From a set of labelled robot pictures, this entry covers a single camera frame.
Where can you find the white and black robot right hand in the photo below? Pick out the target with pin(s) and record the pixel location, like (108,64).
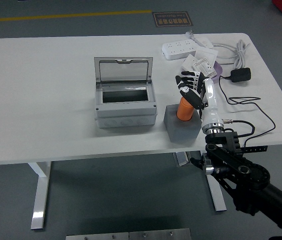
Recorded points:
(211,100)

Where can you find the orange cylindrical battery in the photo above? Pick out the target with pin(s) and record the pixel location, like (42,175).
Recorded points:
(184,111)

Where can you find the grey plastic junction box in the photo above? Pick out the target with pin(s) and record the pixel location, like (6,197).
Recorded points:
(124,115)

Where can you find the smoky transparent box lid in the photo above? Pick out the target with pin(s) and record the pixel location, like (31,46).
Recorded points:
(123,71)

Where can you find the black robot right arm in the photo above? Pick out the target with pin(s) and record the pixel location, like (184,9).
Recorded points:
(251,175)

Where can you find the packaged socket with label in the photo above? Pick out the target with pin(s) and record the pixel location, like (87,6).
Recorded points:
(204,66)

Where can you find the black power adapter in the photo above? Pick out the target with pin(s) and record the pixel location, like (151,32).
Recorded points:
(241,75)

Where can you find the grey cube holder block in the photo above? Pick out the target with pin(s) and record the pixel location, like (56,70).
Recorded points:
(181,132)

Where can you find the small white rectangular device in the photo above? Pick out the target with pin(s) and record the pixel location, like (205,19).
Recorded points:
(206,43)

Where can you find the white power strip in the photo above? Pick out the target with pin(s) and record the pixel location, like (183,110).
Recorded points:
(178,48)

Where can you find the brown floor sign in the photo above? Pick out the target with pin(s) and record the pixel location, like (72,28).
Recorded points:
(172,19)

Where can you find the white table leg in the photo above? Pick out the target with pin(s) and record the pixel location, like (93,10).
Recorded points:
(41,195)
(218,200)

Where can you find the grey metal plate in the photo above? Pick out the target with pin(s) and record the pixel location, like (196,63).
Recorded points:
(96,237)
(159,235)

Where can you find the white wall socket panel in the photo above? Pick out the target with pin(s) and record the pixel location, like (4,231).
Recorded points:
(188,63)

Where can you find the white square switch panel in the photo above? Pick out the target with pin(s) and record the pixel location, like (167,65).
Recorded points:
(206,53)

